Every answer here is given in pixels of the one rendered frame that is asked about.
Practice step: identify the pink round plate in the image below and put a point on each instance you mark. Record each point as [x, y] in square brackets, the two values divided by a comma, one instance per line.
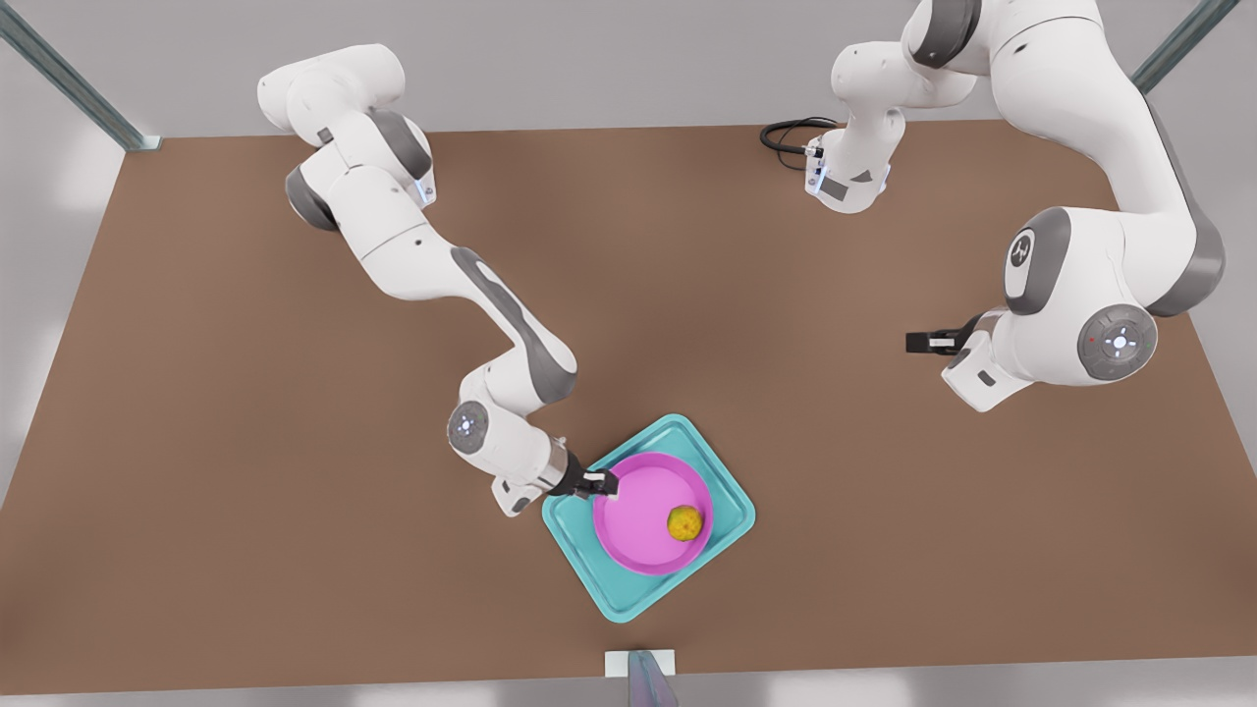
[638, 520]

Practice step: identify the orange fruit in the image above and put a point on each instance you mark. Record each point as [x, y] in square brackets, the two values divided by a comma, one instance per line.
[685, 523]

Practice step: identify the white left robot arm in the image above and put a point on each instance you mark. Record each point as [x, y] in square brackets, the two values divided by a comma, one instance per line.
[1080, 128]

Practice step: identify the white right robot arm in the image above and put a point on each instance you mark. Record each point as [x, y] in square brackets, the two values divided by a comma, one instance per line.
[393, 245]

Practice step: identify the teal rectangular tray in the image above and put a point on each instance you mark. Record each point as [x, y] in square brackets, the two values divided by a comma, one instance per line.
[722, 511]

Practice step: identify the silver frame post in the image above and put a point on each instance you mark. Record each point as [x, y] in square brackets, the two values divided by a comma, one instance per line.
[643, 678]
[69, 79]
[1178, 44]

